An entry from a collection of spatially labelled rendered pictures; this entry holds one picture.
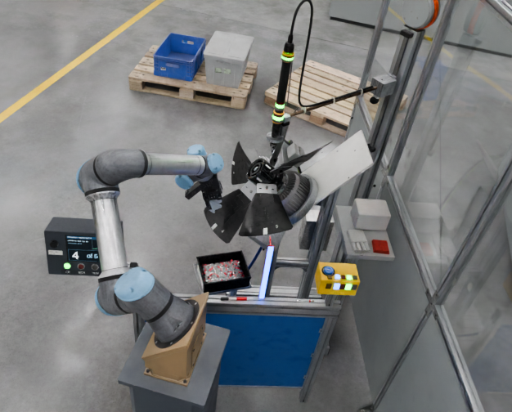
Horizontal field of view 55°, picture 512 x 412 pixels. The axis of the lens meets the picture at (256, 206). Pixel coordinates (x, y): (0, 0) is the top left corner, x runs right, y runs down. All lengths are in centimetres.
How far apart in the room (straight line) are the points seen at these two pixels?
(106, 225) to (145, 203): 216
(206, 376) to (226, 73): 368
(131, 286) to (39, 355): 162
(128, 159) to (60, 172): 259
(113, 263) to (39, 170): 266
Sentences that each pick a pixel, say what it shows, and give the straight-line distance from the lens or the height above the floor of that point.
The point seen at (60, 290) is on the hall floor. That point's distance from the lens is 335.
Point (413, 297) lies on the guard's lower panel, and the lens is 239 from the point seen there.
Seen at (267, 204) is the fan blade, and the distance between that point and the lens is 209.
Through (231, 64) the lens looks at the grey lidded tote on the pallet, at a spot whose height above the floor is 40.
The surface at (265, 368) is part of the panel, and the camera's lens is 261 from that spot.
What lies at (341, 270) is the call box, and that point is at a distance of 206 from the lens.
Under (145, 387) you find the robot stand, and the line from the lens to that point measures 177.
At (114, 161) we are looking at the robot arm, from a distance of 164.
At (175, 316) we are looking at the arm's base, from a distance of 159.
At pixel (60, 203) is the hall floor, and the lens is 393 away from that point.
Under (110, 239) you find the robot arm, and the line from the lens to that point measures 169.
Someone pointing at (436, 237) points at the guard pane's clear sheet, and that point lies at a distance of 222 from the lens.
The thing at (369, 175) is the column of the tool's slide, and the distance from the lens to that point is 267.
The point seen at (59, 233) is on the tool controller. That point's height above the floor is 125.
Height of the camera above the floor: 256
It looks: 41 degrees down
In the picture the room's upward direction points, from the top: 8 degrees clockwise
